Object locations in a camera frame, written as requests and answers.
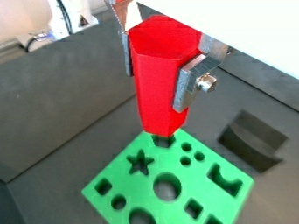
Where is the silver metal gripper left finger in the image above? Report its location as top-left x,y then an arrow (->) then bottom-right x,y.
105,0 -> 143,77

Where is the black cable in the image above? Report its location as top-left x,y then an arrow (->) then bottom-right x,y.
25,0 -> 74,53

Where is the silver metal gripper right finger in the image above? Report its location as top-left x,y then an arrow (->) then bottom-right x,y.
173,34 -> 230,113

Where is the dark grey foam mat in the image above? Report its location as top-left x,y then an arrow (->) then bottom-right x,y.
0,12 -> 299,224

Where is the red hexagonal prism block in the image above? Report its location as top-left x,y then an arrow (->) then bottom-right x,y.
129,15 -> 202,137

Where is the green shape sorter board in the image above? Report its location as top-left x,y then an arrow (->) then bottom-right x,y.
82,129 -> 254,224

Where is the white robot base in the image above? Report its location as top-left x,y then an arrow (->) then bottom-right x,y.
17,0 -> 99,53

